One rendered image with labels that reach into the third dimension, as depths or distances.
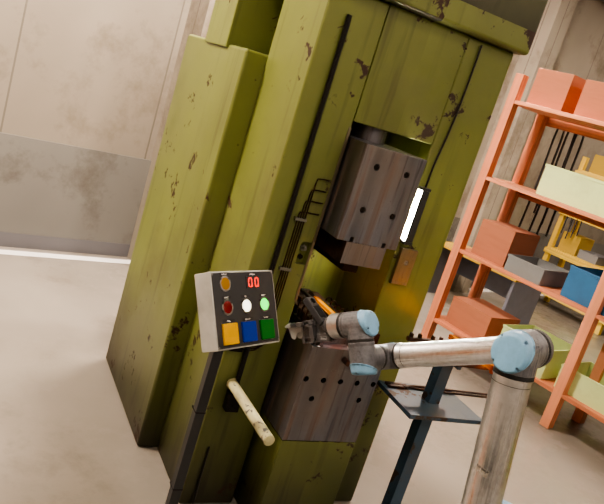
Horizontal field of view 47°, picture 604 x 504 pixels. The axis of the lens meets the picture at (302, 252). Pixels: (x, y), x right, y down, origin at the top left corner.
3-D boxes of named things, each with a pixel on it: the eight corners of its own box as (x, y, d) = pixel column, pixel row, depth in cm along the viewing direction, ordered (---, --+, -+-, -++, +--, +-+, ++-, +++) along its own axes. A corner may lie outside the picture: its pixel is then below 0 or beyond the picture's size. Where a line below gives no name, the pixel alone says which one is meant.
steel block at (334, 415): (355, 442, 315) (387, 354, 305) (281, 440, 297) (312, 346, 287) (305, 381, 363) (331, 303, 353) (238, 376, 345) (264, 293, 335)
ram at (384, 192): (411, 254, 300) (443, 165, 291) (336, 239, 281) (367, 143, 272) (364, 224, 335) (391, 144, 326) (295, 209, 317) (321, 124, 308)
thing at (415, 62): (432, 145, 302) (470, 35, 291) (353, 121, 282) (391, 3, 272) (381, 126, 339) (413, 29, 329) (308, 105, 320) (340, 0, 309)
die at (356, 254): (379, 269, 295) (386, 249, 293) (339, 262, 286) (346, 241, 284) (335, 238, 331) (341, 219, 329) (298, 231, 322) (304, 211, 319)
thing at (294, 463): (324, 529, 326) (355, 443, 315) (251, 532, 308) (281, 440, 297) (279, 459, 373) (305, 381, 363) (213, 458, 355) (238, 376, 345)
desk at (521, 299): (446, 292, 873) (464, 244, 859) (526, 336, 783) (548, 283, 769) (413, 289, 833) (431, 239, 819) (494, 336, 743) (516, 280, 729)
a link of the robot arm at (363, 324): (367, 338, 230) (364, 308, 231) (336, 341, 238) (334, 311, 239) (382, 337, 237) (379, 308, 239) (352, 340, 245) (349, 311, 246)
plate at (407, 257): (406, 285, 320) (418, 251, 316) (390, 283, 316) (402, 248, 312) (404, 284, 322) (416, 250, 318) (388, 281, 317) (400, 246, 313)
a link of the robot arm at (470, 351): (565, 325, 208) (384, 339, 254) (547, 327, 199) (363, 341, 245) (570, 365, 207) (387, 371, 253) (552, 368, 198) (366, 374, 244)
